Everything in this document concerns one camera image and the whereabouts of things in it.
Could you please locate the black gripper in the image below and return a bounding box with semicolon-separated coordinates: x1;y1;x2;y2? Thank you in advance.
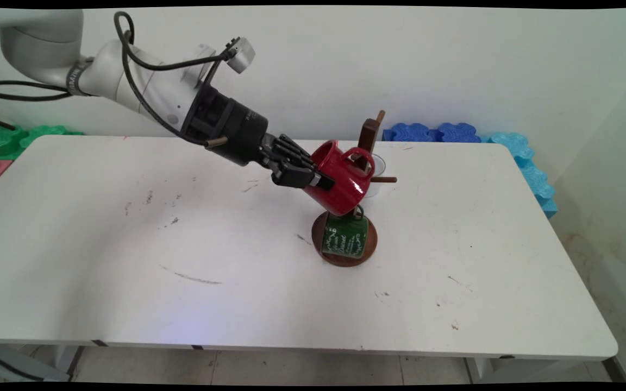
181;84;336;191

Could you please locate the red speckled mug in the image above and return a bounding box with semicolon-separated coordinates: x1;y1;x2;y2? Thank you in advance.
309;140;376;218

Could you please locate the brown wooden mug tree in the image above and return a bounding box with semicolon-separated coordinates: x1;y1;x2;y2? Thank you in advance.
311;110;398;268

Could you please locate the clear plastic cup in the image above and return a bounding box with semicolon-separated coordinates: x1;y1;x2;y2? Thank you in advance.
370;154;387;197

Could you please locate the green printed mug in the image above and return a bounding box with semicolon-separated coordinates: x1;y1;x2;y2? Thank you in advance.
321;205;370;259

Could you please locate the blue foam puzzle mat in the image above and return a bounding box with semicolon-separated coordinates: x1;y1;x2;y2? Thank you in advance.
382;122;436;143
434;122;482;144

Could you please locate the cyan foam puzzle mat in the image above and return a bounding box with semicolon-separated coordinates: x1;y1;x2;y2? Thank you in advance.
481;131;559;219

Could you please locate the green foam puzzle mat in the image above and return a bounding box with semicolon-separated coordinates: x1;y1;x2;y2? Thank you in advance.
0;125;84;161

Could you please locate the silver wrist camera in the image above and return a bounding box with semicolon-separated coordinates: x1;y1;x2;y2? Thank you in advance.
225;36;256;74

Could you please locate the thick black looped cable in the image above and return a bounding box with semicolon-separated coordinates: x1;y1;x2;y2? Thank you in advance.
114;11;236;148

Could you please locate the black arm base cable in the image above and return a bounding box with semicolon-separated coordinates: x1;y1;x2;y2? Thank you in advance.
0;81;76;103

